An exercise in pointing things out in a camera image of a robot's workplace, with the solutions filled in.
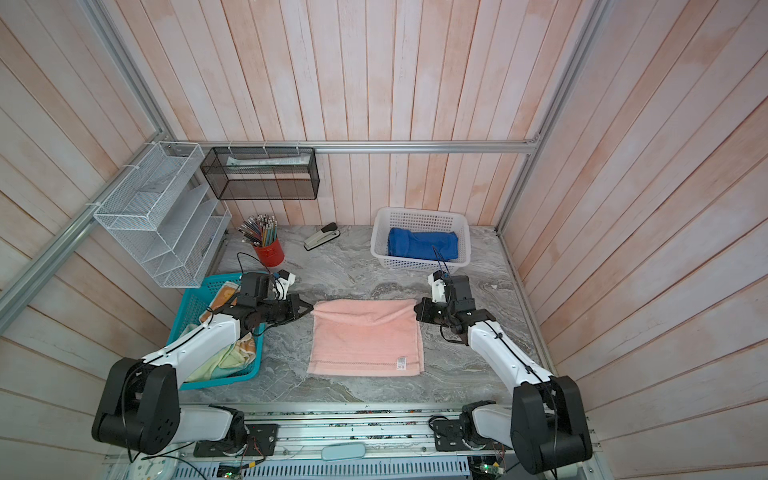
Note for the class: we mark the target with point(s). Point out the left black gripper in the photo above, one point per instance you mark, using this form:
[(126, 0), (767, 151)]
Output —
[(294, 301)]

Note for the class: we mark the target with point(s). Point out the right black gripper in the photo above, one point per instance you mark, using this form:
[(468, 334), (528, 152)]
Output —
[(424, 313)]

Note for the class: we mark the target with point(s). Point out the blue towel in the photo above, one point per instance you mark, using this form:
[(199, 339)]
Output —
[(423, 245)]

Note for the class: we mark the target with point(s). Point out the pink towel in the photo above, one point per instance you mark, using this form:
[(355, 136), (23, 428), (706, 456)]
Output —
[(366, 338)]

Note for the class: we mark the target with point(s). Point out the white plastic basket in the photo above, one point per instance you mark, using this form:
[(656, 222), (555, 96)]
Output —
[(419, 221)]

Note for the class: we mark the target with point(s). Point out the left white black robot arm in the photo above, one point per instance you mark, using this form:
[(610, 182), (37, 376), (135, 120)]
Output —
[(139, 409)]

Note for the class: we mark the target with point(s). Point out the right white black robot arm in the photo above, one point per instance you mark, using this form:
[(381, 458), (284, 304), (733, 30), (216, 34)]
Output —
[(545, 425)]

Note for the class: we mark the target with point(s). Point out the orange patterned towel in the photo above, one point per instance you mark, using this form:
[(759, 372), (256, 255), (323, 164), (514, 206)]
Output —
[(225, 292)]

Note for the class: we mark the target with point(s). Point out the red pencil cup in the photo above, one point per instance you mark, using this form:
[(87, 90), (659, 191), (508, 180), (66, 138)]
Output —
[(272, 255)]

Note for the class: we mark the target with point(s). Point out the pale green towel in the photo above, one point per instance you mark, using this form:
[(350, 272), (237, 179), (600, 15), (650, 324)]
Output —
[(226, 362)]

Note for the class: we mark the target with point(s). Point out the teal plastic basket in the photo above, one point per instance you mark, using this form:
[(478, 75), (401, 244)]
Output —
[(193, 306)]

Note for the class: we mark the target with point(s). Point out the coloured pencils bunch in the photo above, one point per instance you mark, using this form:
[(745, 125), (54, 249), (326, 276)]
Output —
[(260, 230)]

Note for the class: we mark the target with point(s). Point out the black grey stapler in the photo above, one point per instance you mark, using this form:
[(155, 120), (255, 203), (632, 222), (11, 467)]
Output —
[(322, 236)]

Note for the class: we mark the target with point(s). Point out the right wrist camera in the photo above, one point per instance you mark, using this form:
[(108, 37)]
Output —
[(438, 285)]

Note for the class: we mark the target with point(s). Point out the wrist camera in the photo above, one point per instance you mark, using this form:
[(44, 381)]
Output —
[(438, 285), (283, 281)]

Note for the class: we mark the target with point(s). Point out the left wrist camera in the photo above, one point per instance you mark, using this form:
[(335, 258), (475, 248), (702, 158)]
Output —
[(283, 281)]

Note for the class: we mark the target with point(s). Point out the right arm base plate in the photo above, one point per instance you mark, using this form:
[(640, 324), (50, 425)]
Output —
[(451, 435)]

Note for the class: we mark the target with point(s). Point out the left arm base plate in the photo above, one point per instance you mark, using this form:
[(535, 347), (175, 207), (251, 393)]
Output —
[(250, 440)]

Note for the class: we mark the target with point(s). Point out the black mesh wall basket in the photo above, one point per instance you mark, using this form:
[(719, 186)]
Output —
[(262, 173)]

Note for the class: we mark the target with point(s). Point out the white wire wall shelf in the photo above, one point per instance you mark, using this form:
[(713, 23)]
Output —
[(169, 225)]

